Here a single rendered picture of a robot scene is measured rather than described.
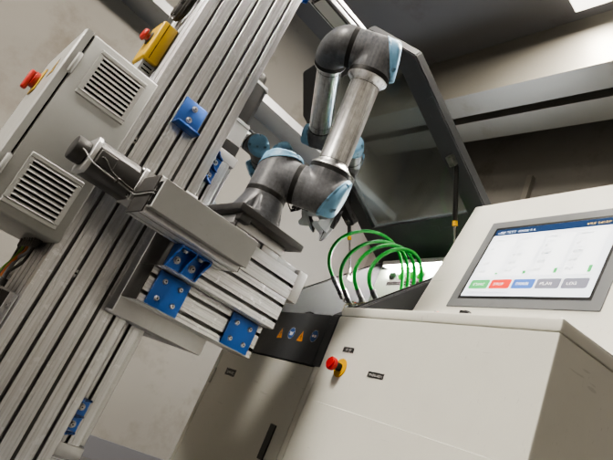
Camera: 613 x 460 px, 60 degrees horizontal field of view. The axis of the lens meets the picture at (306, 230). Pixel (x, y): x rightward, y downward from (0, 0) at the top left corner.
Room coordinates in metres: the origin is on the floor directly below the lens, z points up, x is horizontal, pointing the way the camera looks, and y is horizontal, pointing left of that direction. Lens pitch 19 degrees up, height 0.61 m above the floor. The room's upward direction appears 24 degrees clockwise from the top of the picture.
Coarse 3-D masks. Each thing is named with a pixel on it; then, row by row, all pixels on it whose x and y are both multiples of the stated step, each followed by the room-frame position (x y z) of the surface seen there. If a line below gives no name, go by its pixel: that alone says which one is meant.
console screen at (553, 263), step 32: (512, 224) 1.48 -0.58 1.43; (544, 224) 1.37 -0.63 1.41; (576, 224) 1.28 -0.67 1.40; (608, 224) 1.19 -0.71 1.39; (480, 256) 1.52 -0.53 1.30; (512, 256) 1.41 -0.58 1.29; (544, 256) 1.31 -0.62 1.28; (576, 256) 1.22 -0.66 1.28; (608, 256) 1.15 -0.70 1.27; (480, 288) 1.44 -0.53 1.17; (512, 288) 1.34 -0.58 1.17; (544, 288) 1.25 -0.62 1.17; (576, 288) 1.18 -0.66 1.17; (608, 288) 1.11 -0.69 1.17
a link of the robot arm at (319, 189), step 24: (360, 48) 1.21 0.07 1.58; (384, 48) 1.19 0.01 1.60; (360, 72) 1.22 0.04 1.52; (384, 72) 1.22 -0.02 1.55; (360, 96) 1.24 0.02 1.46; (336, 120) 1.28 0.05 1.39; (360, 120) 1.27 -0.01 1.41; (336, 144) 1.28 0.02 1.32; (312, 168) 1.31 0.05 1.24; (336, 168) 1.28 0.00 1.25; (312, 192) 1.31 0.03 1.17; (336, 192) 1.29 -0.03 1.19
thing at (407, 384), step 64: (576, 192) 1.35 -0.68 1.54; (448, 256) 1.65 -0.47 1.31; (384, 320) 1.35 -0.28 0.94; (576, 320) 1.14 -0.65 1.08; (320, 384) 1.50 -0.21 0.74; (384, 384) 1.27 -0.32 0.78; (448, 384) 1.10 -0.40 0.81; (512, 384) 0.97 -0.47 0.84; (576, 384) 0.94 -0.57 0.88; (320, 448) 1.40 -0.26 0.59; (384, 448) 1.21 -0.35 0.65; (448, 448) 1.06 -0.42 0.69; (512, 448) 0.94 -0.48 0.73; (576, 448) 0.96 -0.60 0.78
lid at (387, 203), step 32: (384, 32) 1.52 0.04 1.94; (416, 64) 1.49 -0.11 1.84; (384, 96) 1.71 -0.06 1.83; (416, 96) 1.58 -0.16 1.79; (384, 128) 1.82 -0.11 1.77; (416, 128) 1.70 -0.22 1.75; (448, 128) 1.57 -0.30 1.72; (384, 160) 1.94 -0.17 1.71; (416, 160) 1.81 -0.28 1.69; (448, 160) 1.64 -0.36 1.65; (352, 192) 2.22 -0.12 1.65; (384, 192) 2.07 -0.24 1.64; (416, 192) 1.92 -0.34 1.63; (448, 192) 1.79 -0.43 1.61; (480, 192) 1.67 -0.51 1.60; (384, 224) 2.22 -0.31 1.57; (416, 224) 2.03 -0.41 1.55; (448, 224) 1.88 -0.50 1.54; (384, 256) 2.35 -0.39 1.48
